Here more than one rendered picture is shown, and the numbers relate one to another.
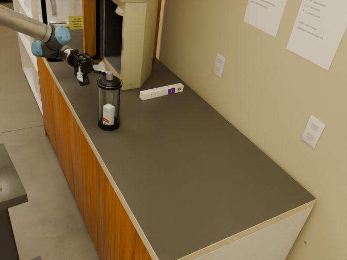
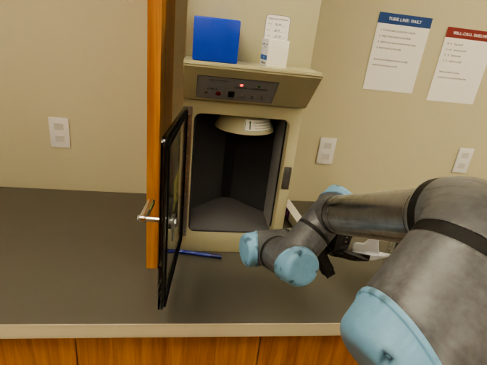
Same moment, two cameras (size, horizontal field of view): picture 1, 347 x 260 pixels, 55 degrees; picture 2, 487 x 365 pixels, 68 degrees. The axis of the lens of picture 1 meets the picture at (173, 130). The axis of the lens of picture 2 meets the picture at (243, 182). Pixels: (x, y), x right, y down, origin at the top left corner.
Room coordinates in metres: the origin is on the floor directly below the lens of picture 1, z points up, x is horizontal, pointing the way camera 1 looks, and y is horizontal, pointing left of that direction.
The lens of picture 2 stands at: (1.31, 1.26, 1.58)
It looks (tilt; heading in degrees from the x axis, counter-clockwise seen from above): 23 degrees down; 295
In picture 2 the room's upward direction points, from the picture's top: 7 degrees clockwise
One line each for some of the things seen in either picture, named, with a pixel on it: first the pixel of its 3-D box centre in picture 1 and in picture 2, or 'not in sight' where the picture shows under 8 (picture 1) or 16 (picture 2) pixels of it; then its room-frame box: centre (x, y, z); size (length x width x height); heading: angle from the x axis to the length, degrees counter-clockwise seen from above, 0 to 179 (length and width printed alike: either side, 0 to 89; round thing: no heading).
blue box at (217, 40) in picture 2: not in sight; (215, 39); (1.78, 0.50, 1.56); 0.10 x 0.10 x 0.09; 35
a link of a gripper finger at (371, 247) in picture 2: (80, 73); (372, 247); (1.34, 0.46, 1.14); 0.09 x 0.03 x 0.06; 13
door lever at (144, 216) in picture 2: not in sight; (153, 211); (1.77, 0.72, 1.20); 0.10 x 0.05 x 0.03; 119
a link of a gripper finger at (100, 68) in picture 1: (101, 67); not in sight; (1.43, 0.38, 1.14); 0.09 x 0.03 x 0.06; 85
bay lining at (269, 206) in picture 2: (133, 34); (232, 162); (1.81, 0.30, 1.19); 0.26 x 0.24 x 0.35; 35
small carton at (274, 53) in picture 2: not in sight; (274, 53); (1.66, 0.42, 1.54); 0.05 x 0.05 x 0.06; 43
